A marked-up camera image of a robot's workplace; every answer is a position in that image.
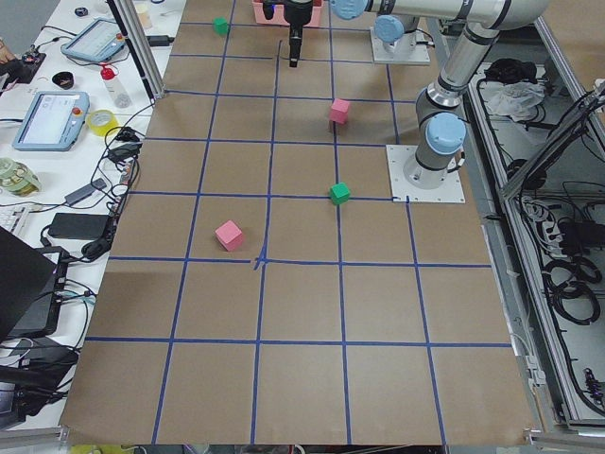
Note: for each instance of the teach pendant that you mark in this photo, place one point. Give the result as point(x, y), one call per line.
point(98, 42)
point(53, 121)

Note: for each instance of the teach pendant far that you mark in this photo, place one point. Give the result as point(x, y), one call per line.
point(98, 42)

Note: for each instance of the white paper cup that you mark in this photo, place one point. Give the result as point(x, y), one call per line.
point(143, 15)

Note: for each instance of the black power adapter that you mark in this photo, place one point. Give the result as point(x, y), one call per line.
point(78, 226)

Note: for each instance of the red cap squeeze bottle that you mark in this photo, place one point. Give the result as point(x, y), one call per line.
point(115, 88)

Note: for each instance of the green cube near arm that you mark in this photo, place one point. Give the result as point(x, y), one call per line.
point(339, 193)

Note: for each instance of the teach pendant near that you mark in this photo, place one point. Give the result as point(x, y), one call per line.
point(53, 121)

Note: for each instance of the aluminium frame post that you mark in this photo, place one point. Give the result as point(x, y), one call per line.
point(125, 15)

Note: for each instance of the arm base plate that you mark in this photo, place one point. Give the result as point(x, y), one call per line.
point(410, 182)
point(411, 49)

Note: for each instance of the white crumpled cloth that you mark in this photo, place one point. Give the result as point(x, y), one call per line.
point(518, 101)

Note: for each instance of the yellow tape roll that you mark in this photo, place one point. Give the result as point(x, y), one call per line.
point(102, 122)

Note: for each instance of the black bowl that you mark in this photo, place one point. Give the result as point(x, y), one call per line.
point(64, 79)

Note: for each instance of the pink cube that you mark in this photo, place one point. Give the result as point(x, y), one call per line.
point(339, 111)
point(229, 235)

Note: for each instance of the black laptop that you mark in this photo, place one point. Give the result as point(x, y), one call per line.
point(31, 282)

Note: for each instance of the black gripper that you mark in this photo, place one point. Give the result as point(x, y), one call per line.
point(299, 14)

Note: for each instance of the green cube near bin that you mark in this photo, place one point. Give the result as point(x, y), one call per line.
point(221, 26)

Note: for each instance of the pink plastic bin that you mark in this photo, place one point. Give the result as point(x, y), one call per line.
point(274, 14)

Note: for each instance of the pink cube centre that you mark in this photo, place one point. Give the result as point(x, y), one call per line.
point(339, 111)

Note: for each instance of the green glass jar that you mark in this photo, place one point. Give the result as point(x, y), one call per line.
point(17, 178)

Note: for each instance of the pink cube far side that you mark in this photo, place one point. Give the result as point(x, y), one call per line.
point(229, 235)

